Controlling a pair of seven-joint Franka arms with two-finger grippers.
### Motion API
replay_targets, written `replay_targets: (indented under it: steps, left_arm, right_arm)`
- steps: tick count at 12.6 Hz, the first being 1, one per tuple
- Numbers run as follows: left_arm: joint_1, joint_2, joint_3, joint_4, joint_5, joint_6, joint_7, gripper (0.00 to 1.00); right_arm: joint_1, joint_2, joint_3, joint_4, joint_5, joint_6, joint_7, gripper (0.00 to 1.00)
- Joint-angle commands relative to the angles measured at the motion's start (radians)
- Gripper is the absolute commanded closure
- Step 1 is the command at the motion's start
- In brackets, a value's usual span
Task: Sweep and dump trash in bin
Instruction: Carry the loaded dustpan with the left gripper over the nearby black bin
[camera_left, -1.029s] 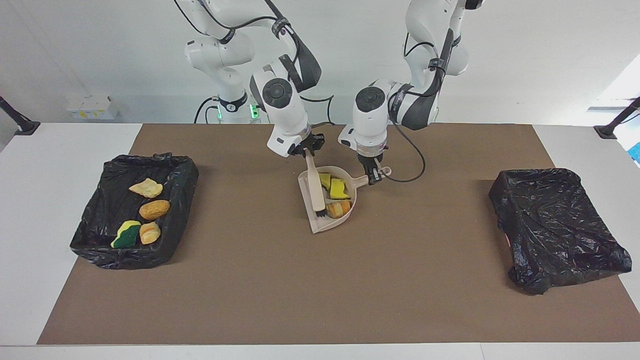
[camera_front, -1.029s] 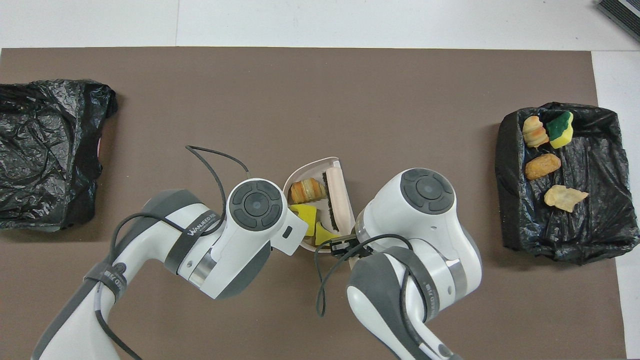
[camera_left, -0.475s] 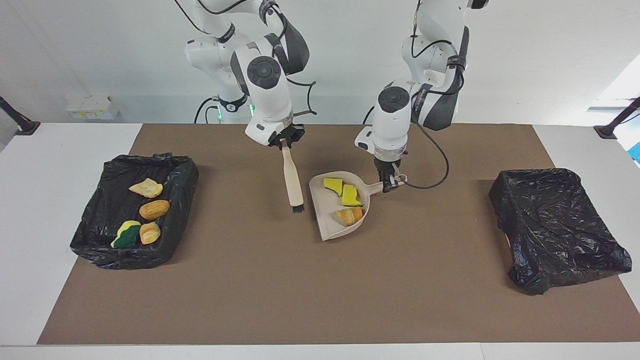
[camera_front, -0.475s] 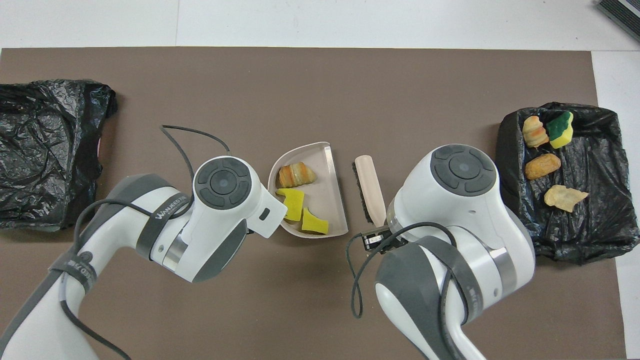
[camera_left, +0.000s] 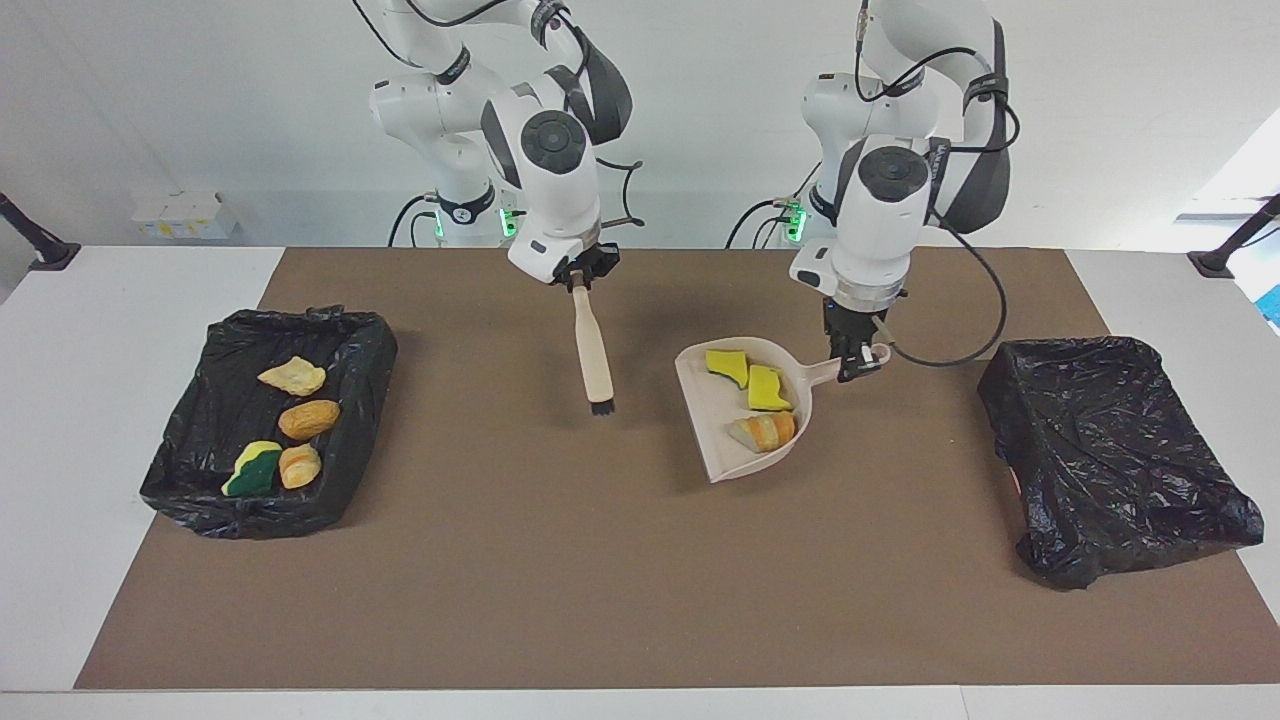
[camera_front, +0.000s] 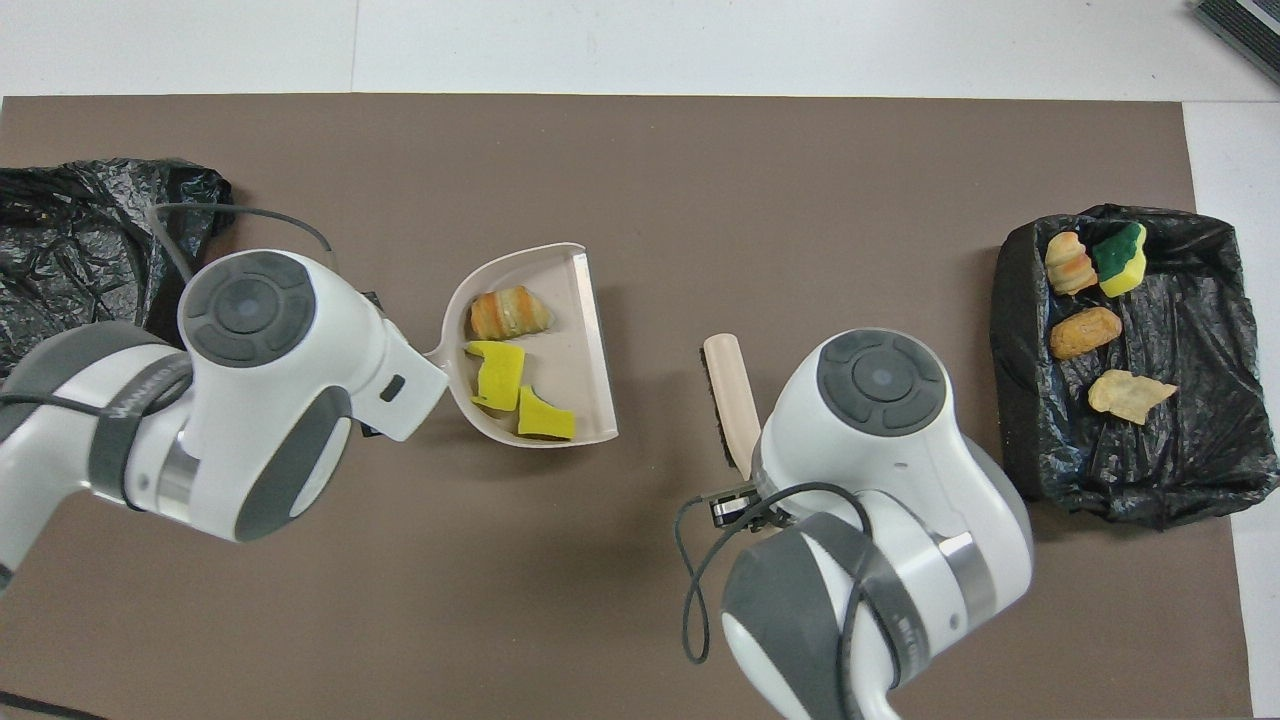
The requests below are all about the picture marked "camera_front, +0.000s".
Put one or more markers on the beige hand brush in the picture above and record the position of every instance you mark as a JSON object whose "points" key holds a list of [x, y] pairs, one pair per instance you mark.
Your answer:
{"points": [[732, 395]]}

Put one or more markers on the brown table mat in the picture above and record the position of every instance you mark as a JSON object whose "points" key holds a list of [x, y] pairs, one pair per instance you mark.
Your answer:
{"points": [[700, 180]]}

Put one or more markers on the black bag lined bin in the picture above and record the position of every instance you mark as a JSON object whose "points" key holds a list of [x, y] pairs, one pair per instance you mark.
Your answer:
{"points": [[1200, 460], [80, 240]]}

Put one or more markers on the yellow curved sponge scrap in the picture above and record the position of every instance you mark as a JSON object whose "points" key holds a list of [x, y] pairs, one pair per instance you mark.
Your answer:
{"points": [[545, 415]]}

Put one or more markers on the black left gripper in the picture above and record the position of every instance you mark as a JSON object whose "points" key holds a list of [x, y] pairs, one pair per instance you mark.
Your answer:
{"points": [[370, 300]]}

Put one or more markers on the orange striped croissant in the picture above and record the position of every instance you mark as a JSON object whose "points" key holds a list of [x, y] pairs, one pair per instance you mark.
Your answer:
{"points": [[510, 312]]}

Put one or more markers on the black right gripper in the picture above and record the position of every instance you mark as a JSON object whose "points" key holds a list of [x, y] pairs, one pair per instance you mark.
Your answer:
{"points": [[733, 506]]}

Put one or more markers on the beige plastic dustpan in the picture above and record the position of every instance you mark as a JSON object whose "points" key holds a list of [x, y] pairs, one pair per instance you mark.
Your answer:
{"points": [[570, 330]]}

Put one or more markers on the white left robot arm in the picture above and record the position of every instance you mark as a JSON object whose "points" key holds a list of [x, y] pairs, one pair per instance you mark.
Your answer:
{"points": [[250, 400]]}

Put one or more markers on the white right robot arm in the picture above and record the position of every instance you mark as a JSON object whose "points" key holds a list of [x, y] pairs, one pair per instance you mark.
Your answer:
{"points": [[880, 520]]}

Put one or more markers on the brown bread bun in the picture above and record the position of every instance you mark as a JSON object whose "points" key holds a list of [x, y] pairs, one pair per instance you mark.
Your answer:
{"points": [[1085, 333]]}

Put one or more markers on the dark grey ribbed device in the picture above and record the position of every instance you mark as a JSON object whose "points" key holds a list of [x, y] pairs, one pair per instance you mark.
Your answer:
{"points": [[1245, 35]]}

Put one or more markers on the pale torn bread chunk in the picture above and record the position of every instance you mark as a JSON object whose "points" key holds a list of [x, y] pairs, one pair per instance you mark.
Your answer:
{"points": [[1128, 396]]}

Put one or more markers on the pale ridged bread roll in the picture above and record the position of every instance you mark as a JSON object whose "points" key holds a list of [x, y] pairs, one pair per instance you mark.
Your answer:
{"points": [[1070, 264]]}

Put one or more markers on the yellow sponge green backing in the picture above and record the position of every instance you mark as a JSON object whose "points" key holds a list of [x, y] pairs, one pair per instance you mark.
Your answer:
{"points": [[1120, 260]]}

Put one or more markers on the yellow notched sponge piece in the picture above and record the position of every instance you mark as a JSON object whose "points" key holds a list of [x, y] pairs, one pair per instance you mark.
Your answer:
{"points": [[497, 375]]}

